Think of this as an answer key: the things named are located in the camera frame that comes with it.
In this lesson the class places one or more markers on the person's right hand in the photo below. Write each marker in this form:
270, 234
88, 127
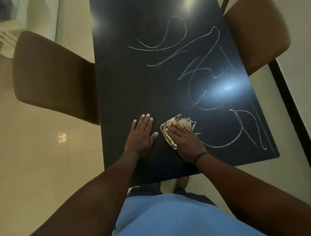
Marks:
188, 146

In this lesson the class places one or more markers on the person's left hand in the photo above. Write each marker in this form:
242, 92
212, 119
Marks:
139, 142

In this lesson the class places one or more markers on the striped fringed cloth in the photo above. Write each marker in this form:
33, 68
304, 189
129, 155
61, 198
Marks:
185, 120

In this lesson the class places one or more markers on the tan moulded chair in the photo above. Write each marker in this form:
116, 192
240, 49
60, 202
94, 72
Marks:
257, 34
56, 77

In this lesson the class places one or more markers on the person's left forearm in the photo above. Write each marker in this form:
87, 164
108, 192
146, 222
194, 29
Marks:
92, 199

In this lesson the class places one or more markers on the person's right forearm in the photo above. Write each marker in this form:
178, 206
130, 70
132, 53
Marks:
257, 197

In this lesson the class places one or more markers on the person's right foot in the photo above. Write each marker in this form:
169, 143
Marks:
182, 182

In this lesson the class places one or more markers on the person's dark trousers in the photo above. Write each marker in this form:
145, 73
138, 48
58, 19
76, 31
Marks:
145, 188

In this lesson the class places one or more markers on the person's blue shirt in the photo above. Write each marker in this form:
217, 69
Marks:
175, 216

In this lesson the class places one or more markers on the black wristband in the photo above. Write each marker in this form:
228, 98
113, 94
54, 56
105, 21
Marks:
201, 155

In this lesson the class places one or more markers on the black chalk-marked table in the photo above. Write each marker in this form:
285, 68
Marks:
126, 85

